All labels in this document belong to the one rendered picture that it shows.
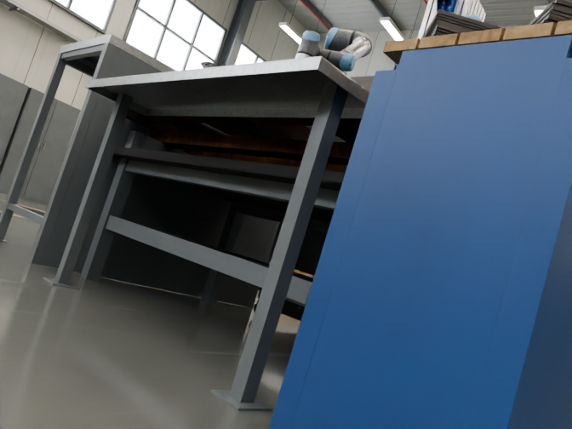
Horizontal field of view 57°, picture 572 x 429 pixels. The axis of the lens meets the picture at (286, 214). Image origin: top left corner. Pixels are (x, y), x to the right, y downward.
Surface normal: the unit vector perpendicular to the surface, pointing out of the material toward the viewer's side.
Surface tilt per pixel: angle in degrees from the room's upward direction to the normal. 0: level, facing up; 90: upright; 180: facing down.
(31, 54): 90
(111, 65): 90
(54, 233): 90
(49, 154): 90
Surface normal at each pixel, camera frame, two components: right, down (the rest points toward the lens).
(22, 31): 0.77, 0.18
